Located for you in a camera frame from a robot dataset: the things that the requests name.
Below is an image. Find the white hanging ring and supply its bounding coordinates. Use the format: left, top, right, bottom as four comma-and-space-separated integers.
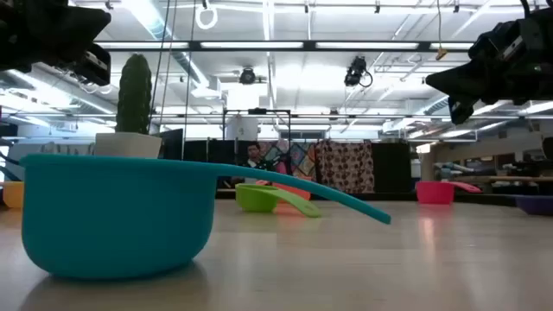
194, 3, 219, 30

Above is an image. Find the black partition panel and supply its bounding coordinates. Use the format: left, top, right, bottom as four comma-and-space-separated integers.
183, 138, 254, 168
371, 142, 412, 194

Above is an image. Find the black monitor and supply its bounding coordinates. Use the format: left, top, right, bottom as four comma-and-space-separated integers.
157, 128, 185, 162

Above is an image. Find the red measuring cup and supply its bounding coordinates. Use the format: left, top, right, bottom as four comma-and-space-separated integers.
415, 180, 483, 206

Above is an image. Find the green measuring cup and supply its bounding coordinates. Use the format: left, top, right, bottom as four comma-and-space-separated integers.
235, 182, 323, 219

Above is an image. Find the green cactus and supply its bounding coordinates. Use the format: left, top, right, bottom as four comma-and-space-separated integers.
115, 53, 153, 135

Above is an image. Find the wooden workbench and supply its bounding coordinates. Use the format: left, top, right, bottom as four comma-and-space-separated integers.
416, 131, 553, 195

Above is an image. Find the yellow measuring cup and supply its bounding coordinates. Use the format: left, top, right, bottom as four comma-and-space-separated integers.
1, 181, 25, 210

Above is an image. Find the small purple measuring cup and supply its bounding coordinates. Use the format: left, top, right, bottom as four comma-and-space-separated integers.
513, 194, 553, 217

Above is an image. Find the black ceiling spotlight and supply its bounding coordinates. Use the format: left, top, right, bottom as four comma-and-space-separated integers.
238, 66, 257, 86
343, 54, 374, 89

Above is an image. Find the colourful patchwork cloth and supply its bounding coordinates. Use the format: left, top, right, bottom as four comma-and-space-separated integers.
257, 140, 320, 194

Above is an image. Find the teal measuring cup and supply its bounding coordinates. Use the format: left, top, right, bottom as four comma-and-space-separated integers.
19, 154, 392, 280

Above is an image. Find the person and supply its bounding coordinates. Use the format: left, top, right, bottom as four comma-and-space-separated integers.
244, 141, 265, 169

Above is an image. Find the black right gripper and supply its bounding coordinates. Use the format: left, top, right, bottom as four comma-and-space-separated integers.
425, 6, 553, 126

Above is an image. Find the grey patterned cloth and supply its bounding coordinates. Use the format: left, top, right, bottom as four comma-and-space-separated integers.
41, 141, 96, 156

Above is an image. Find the black aluminium table frame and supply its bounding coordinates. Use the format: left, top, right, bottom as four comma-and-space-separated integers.
214, 188, 553, 207

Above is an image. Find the brown dotted cloth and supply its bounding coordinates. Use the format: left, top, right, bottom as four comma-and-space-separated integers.
315, 140, 376, 194

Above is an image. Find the orange measuring cup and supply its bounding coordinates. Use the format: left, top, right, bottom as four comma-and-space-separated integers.
255, 180, 312, 202

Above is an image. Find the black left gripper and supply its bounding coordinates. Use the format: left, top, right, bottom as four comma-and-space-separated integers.
0, 0, 112, 87

